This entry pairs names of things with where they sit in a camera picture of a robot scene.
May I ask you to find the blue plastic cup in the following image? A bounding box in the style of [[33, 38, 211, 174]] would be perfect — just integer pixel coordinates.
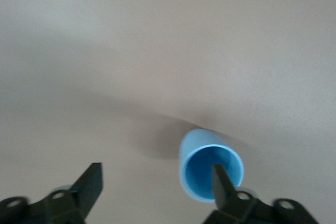
[[178, 128, 245, 204]]

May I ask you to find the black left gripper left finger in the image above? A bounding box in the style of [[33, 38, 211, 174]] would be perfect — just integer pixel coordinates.
[[0, 162, 103, 224]]

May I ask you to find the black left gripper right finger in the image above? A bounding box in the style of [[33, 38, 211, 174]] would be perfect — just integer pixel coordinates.
[[202, 163, 320, 224]]

